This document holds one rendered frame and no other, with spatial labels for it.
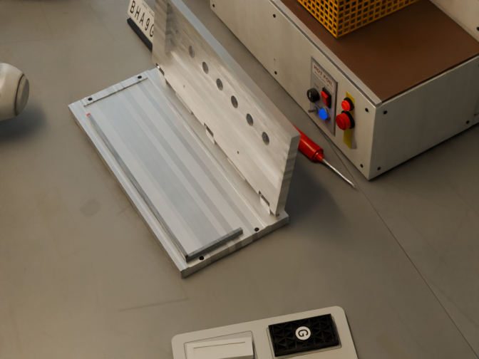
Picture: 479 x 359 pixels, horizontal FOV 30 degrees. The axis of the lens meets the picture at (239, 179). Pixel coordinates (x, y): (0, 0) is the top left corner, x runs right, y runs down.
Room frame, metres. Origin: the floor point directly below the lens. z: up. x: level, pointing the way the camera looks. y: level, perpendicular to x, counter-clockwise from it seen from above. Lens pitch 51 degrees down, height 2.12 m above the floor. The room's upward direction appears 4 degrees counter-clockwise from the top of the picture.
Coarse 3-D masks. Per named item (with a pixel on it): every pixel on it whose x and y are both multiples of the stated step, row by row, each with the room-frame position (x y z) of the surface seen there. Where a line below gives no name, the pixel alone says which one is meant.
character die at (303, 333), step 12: (276, 324) 0.68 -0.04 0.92; (288, 324) 0.68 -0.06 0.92; (300, 324) 0.68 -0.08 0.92; (312, 324) 0.68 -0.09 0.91; (324, 324) 0.68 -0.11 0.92; (276, 336) 0.67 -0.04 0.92; (288, 336) 0.67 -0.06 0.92; (300, 336) 0.66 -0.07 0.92; (312, 336) 0.66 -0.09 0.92; (324, 336) 0.66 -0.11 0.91; (336, 336) 0.66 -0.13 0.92; (276, 348) 0.65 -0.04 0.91; (288, 348) 0.64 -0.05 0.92; (300, 348) 0.64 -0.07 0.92; (312, 348) 0.64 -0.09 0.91
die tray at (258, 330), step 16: (272, 320) 0.70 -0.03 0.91; (288, 320) 0.70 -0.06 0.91; (336, 320) 0.69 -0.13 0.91; (176, 336) 0.68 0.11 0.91; (192, 336) 0.68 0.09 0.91; (208, 336) 0.68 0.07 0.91; (224, 336) 0.68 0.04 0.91; (240, 336) 0.67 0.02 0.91; (256, 336) 0.67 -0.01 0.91; (176, 352) 0.66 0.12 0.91; (256, 352) 0.65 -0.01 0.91; (272, 352) 0.64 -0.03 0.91; (304, 352) 0.64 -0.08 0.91; (320, 352) 0.64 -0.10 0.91; (336, 352) 0.64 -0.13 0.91; (352, 352) 0.63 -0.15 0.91
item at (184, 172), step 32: (96, 96) 1.20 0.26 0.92; (128, 96) 1.20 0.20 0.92; (160, 96) 1.19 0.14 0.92; (128, 128) 1.11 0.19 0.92; (160, 128) 1.11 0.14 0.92; (192, 128) 1.10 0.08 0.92; (128, 160) 1.04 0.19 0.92; (160, 160) 1.03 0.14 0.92; (192, 160) 1.03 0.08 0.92; (224, 160) 1.02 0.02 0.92; (128, 192) 0.96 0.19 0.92; (160, 192) 0.96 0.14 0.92; (192, 192) 0.95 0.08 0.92; (224, 192) 0.95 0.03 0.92; (256, 192) 0.94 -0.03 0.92; (192, 224) 0.89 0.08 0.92; (224, 224) 0.88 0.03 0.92; (256, 224) 0.88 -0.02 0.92
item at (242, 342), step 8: (192, 344) 0.66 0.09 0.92; (200, 344) 0.66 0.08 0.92; (208, 344) 0.66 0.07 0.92; (216, 344) 0.66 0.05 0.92; (224, 344) 0.66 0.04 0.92; (232, 344) 0.66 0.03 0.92; (240, 344) 0.66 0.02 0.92; (248, 344) 0.65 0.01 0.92; (192, 352) 0.65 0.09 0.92; (200, 352) 0.65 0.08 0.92; (208, 352) 0.65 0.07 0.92; (216, 352) 0.65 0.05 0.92; (224, 352) 0.64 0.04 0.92; (232, 352) 0.64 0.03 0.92; (240, 352) 0.64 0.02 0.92; (248, 352) 0.64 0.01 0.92
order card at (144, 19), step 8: (136, 0) 1.44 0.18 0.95; (128, 8) 1.45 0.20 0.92; (136, 8) 1.43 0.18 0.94; (144, 8) 1.41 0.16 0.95; (136, 16) 1.42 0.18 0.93; (144, 16) 1.40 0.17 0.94; (152, 16) 1.38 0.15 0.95; (144, 24) 1.39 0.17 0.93; (152, 24) 1.37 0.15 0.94; (144, 32) 1.38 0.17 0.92; (152, 32) 1.36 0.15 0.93; (152, 40) 1.35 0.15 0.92
